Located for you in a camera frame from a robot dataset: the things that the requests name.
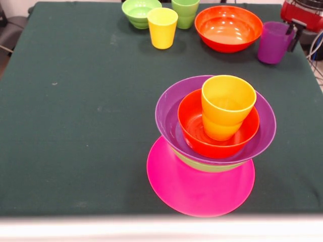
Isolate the black chair base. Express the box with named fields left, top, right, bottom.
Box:
left=300, top=29, right=323, bottom=46

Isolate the small red-orange plastic bowl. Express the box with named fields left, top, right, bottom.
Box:
left=177, top=88, right=260, bottom=159

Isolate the green plastic cup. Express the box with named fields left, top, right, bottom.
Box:
left=171, top=0, right=200, bottom=30

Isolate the purple plastic bowl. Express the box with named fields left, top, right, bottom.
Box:
left=154, top=75, right=277, bottom=166

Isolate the pink plastic bowl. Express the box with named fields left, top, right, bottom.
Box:
left=146, top=136, right=256, bottom=218

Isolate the small green plastic bowl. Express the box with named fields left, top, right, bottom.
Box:
left=121, top=0, right=163, bottom=30

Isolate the orange plastic cup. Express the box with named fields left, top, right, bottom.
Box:
left=201, top=75, right=257, bottom=141

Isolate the yellow plastic cup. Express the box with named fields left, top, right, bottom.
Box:
left=147, top=8, right=179, bottom=50

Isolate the purple plastic cup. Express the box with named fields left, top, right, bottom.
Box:
left=257, top=21, right=296, bottom=65

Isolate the large green plastic bowl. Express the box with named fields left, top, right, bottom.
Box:
left=170, top=147, right=244, bottom=173

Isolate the grey office chair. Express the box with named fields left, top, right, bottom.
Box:
left=0, top=15, right=30, bottom=53

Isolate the dark green tablecloth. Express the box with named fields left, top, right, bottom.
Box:
left=0, top=1, right=323, bottom=217

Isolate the large red-orange plastic bowl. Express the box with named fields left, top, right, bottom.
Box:
left=194, top=5, right=264, bottom=53

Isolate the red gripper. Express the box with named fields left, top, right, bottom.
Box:
left=280, top=0, right=323, bottom=53

